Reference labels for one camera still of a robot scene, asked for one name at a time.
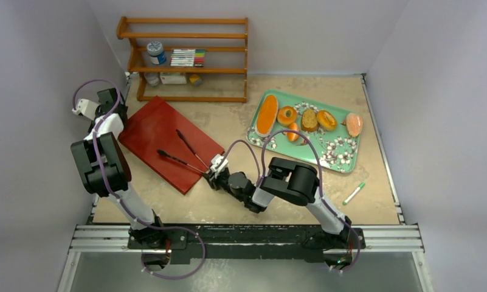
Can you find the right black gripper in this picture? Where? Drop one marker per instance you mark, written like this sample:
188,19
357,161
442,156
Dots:
213,175

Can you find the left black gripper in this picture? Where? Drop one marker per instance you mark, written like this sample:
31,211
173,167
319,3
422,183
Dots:
98,112

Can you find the red paper bag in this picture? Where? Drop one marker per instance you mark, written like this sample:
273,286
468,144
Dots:
152,127

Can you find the fake small sesame roll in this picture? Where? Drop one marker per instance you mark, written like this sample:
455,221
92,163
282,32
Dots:
293,135

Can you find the black metal tongs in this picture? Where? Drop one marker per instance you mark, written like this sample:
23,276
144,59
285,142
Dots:
182,152

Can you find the fake orange doughnut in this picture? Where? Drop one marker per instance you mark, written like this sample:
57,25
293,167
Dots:
286,116

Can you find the fake brown bread slice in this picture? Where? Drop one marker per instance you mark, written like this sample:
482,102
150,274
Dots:
309,122

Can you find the green floral tray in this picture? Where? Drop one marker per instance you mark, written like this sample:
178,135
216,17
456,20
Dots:
336,149

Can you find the fake golden bagel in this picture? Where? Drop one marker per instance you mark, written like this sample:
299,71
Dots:
326,120

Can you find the fake pink sugared bread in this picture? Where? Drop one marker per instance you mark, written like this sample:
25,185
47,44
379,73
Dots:
354,124

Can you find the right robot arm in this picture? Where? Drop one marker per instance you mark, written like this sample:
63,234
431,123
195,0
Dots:
294,182

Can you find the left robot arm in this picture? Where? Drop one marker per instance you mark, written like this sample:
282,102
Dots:
104,171

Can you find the small clear jar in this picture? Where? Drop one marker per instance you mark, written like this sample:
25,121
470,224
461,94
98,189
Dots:
152,78

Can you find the white small box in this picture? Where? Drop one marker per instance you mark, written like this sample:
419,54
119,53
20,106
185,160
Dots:
173,78

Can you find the blue lidded jar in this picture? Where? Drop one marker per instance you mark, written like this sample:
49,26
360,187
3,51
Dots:
156,53

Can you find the wooden shelf rack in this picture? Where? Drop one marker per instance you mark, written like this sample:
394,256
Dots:
137,64

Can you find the yellow green cube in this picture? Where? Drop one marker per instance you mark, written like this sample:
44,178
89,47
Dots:
195,79

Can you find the pack of coloured markers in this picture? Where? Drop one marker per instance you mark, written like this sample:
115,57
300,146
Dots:
188,58

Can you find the green white pen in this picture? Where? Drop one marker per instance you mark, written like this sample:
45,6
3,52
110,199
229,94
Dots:
354,193

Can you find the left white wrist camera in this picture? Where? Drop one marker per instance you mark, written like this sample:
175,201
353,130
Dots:
86,108

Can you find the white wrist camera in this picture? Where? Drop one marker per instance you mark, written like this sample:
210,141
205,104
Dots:
218,164
86,108

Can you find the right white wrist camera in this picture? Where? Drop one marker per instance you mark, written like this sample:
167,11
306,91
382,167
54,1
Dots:
218,164

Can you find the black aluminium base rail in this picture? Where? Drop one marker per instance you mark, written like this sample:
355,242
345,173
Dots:
252,241

